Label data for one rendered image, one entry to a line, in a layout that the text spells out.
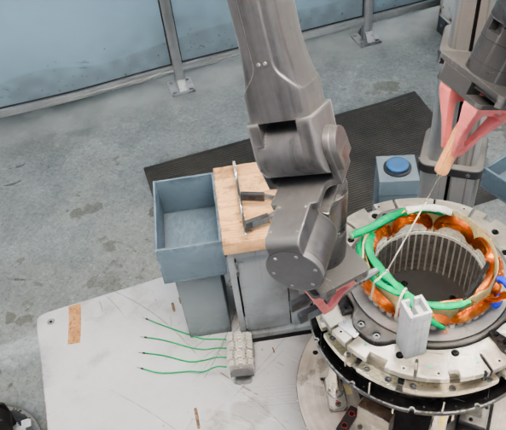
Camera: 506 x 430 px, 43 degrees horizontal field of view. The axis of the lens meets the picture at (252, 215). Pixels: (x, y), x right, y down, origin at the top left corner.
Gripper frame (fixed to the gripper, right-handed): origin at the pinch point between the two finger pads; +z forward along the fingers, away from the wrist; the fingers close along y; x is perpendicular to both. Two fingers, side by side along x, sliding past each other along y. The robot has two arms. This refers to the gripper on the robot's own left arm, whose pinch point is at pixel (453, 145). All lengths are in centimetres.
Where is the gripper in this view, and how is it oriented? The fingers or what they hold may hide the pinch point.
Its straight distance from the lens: 78.2
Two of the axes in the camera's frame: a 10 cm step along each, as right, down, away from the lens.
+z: -2.6, 7.8, 5.8
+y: 4.3, 6.3, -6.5
